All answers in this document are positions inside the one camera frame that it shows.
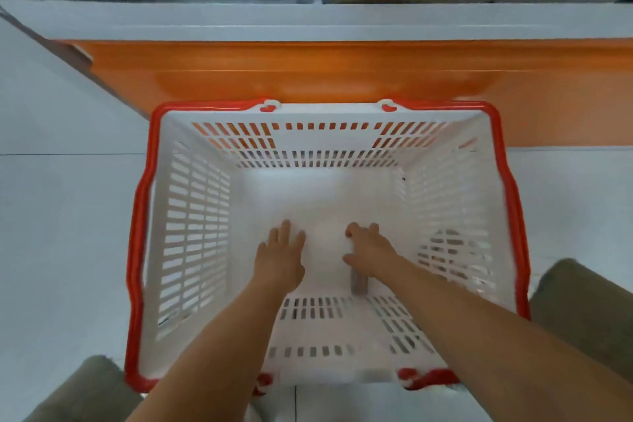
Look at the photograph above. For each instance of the person's right hand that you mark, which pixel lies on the person's right hand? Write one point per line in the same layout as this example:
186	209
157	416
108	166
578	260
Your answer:
372	253

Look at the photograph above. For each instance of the person's left hand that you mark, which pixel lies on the person's left hand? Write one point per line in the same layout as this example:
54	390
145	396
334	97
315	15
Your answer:
279	263

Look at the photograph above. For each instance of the person's left fingers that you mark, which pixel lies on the person's left fingers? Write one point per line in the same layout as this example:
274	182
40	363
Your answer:
284	236

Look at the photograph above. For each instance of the person's right thumb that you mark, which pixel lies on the person's right thumb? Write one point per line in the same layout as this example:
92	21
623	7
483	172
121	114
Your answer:
351	258

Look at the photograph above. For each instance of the person's left forearm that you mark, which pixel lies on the person's left forearm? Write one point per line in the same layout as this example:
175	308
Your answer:
217	362

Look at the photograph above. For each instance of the person's right forearm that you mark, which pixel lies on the person's right forearm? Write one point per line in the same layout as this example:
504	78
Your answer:
489	337

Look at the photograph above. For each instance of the white red-rimmed shopping basket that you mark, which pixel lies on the white red-rimmed shopping basket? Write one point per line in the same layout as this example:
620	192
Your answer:
188	238

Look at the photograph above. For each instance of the white and orange store shelf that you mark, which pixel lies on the white and orange store shelf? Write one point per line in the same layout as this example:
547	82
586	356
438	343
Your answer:
316	70

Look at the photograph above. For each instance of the person's right leg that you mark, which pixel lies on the person's right leg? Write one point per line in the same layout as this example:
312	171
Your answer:
586	308

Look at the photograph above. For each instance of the person's leg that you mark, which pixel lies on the person's leg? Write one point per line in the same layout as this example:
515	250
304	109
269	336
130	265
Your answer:
586	308
84	394

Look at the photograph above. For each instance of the person's left leg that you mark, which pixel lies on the person's left leg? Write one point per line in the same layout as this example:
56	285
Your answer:
84	394

